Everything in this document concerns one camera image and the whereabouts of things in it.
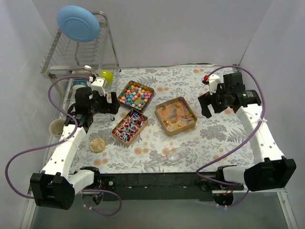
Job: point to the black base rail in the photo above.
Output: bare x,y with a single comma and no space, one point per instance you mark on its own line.
163,186

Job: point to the tin of lollipops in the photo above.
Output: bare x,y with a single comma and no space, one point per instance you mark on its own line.
127,130

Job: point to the floral table mat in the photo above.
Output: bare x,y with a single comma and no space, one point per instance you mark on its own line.
210,141

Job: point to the metal dish rack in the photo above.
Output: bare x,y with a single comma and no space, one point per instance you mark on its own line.
65,56

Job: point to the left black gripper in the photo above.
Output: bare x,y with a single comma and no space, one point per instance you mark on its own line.
105,103

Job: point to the yellow-green bowl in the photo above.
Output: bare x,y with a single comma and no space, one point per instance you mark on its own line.
107,75

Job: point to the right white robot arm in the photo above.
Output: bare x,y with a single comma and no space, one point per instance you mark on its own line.
271,169

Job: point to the patterned small bowl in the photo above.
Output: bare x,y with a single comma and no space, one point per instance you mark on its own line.
85,70

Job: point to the beige paper cup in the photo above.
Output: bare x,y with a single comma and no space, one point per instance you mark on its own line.
56,128

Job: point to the teal and white bowl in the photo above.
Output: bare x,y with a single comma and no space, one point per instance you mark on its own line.
79,83

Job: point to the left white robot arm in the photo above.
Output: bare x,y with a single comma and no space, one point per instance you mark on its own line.
53,187

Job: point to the clear plastic scoop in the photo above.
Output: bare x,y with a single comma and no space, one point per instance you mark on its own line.
172,156

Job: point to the blue plate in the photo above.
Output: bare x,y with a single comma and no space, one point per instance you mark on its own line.
77,23

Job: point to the tin of star candies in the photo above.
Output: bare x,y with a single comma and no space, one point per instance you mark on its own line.
136,96

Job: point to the gold round lid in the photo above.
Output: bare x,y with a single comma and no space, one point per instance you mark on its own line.
97,145

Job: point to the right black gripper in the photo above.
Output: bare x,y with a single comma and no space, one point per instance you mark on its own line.
212,101

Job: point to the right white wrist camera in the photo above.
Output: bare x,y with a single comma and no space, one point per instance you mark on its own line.
212,81

